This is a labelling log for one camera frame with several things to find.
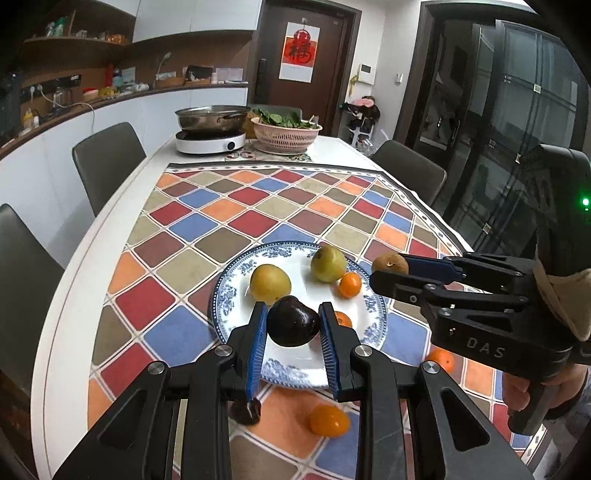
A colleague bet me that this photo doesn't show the blue patterned white plate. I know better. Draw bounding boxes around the blue patterned white plate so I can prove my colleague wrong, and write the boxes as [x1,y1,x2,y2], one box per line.
[210,241,389,390]

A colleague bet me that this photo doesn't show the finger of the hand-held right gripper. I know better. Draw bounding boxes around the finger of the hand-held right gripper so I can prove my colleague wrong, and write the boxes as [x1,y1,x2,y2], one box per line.
[369,270,526,315]
[399,252,537,290]

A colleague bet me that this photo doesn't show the white lower cabinets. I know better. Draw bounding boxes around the white lower cabinets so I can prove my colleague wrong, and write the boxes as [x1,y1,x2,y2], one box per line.
[0,85,249,222]

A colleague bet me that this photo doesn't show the red and white wall poster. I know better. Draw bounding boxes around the red and white wall poster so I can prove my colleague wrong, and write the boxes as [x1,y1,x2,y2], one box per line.
[279,21,321,83]

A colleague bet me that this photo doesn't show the colourful checked tablecloth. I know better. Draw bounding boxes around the colourful checked tablecloth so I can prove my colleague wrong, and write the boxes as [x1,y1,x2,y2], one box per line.
[88,161,550,480]

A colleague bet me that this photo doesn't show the white induction cooker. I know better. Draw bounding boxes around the white induction cooker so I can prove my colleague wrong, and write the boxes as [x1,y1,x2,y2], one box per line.
[174,130,247,156]

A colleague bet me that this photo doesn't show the small brown round fruit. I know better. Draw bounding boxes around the small brown round fruit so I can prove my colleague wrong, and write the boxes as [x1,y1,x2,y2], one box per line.
[372,253,410,276]

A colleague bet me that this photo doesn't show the white upper cabinets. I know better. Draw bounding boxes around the white upper cabinets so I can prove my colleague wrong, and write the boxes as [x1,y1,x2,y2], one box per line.
[131,0,264,45]

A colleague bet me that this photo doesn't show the grey dining chair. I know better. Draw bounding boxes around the grey dining chair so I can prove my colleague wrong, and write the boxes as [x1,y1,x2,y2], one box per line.
[370,140,448,209]
[0,203,65,398]
[71,122,147,217]

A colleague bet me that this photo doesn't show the person's right hand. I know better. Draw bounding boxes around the person's right hand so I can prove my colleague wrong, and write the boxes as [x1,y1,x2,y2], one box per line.
[502,364,583,412]

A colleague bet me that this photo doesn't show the white cabinets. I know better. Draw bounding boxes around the white cabinets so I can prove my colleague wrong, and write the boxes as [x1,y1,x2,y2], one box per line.
[131,0,264,45]
[0,85,249,222]

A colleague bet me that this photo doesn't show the black water dispenser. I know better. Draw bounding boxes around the black water dispenser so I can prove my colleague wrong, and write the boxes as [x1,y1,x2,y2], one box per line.
[0,71,24,145]

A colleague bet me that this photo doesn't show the dark brown door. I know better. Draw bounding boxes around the dark brown door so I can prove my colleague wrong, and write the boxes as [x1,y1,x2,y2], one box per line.
[248,0,359,140]

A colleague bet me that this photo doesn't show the small orange mandarin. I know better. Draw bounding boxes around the small orange mandarin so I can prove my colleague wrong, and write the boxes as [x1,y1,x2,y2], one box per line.
[338,272,362,299]

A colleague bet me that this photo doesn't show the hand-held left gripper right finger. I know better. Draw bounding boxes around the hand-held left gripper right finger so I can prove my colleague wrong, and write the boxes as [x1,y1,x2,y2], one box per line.
[318,302,536,480]

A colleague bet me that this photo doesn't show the black framed glass door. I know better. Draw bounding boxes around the black framed glass door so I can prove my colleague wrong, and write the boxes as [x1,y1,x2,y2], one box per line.
[406,0,588,259]

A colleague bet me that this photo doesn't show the pink plastic colander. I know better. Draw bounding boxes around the pink plastic colander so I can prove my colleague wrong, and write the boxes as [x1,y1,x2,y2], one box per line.
[250,117,322,154]

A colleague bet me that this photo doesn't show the yellow pear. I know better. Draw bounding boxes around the yellow pear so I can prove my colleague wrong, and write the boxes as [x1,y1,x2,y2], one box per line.
[249,264,293,301]

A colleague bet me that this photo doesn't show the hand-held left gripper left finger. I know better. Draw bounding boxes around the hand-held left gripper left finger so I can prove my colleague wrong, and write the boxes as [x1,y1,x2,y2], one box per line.
[53,301,269,480]

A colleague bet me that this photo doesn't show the dark purple plum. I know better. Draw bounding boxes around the dark purple plum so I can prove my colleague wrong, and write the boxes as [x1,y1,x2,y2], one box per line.
[268,295,321,348]
[229,399,262,426]

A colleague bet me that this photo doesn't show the steel cooking pan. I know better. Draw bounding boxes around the steel cooking pan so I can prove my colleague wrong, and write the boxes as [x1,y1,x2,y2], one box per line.
[174,105,251,134]

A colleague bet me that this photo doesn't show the person's right forearm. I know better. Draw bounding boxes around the person's right forearm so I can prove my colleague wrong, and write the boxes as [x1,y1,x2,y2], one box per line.
[534,265,591,344]

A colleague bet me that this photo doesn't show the green leafy vegetables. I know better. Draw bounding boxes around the green leafy vegetables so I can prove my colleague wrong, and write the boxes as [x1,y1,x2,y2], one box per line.
[253,106,319,130]

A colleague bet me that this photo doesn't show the green apple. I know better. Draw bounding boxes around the green apple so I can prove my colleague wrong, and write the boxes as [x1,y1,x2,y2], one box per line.
[310,246,348,283]

